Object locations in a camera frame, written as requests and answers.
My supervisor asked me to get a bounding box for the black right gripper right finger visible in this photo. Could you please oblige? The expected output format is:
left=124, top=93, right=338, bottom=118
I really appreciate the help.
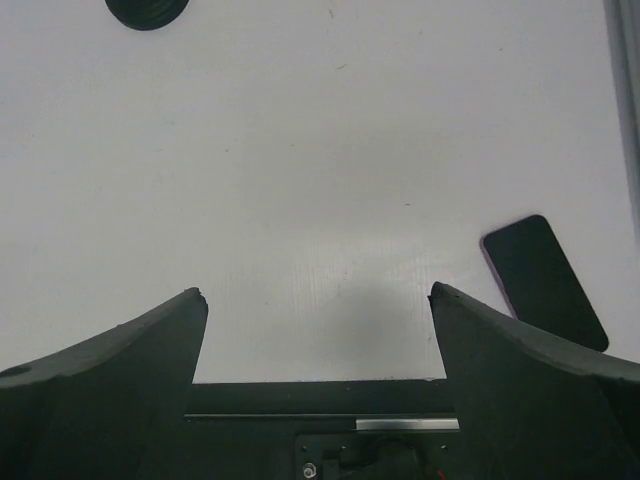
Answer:
left=429, top=283, right=639, bottom=479

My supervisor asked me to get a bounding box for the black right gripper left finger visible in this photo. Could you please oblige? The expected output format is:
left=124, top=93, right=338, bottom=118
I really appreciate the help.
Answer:
left=1, top=287, right=208, bottom=479

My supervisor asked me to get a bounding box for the purple smartphone black screen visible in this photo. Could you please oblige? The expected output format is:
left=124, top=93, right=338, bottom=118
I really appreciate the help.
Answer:
left=481, top=214, right=609, bottom=352

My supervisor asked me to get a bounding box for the black phone stand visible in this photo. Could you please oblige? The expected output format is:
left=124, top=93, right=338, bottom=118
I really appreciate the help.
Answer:
left=105, top=0, right=189, bottom=31

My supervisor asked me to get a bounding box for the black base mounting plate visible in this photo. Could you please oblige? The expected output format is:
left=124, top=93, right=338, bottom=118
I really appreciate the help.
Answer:
left=172, top=380, right=468, bottom=479

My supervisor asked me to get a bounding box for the aluminium frame post right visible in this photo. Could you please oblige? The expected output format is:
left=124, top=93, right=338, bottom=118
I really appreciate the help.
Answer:
left=603, top=0, right=639, bottom=239

